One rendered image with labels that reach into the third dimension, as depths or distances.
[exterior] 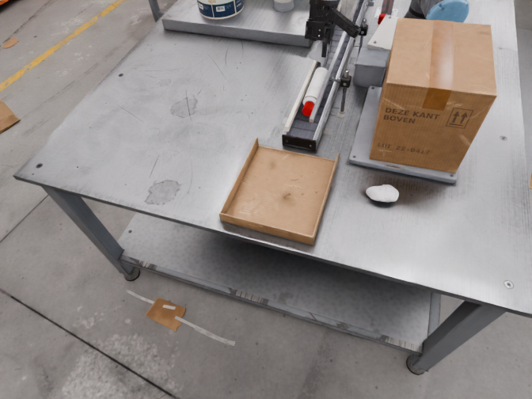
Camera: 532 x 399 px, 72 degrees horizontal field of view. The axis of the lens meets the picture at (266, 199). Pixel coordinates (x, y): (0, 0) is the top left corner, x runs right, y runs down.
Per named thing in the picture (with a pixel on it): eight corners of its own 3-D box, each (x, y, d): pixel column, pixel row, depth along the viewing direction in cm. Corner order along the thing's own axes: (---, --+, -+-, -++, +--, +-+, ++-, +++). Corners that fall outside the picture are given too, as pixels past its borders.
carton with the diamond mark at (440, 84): (380, 95, 125) (397, 17, 103) (456, 104, 119) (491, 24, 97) (368, 159, 108) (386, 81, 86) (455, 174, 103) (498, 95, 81)
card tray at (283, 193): (257, 146, 118) (256, 136, 114) (338, 161, 111) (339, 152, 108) (221, 221, 101) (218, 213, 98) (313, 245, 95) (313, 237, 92)
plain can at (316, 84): (315, 65, 123) (299, 104, 112) (330, 67, 122) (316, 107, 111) (314, 78, 128) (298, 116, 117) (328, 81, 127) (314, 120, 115)
